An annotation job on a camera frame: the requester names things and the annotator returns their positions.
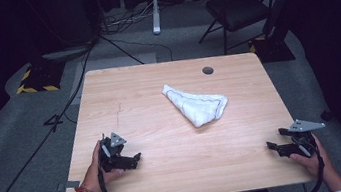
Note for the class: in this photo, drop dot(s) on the white cloth with stitched edge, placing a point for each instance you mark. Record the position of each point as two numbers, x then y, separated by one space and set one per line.
198 105

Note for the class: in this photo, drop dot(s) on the person's right hand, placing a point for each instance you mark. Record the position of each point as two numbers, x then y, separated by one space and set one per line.
316 163

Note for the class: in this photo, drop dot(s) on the black slanted stand with base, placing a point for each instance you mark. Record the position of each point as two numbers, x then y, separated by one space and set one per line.
277 17

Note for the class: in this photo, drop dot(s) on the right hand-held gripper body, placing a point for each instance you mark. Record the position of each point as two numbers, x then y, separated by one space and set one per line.
302 139

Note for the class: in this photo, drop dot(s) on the dark cabinet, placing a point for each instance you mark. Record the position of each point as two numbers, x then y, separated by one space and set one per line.
67 19

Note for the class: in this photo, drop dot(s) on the black folding chair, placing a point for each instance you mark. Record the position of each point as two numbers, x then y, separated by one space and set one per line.
233 9

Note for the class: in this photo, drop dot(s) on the person's left hand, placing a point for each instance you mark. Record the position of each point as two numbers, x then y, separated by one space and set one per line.
92 177

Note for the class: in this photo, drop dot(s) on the black stand with hazard-striped base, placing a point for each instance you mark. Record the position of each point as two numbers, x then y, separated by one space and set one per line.
41 77

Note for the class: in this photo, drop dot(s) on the white desk frame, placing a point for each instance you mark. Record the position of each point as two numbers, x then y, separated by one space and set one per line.
155 10

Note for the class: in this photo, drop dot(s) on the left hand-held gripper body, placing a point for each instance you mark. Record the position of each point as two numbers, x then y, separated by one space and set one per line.
112 151

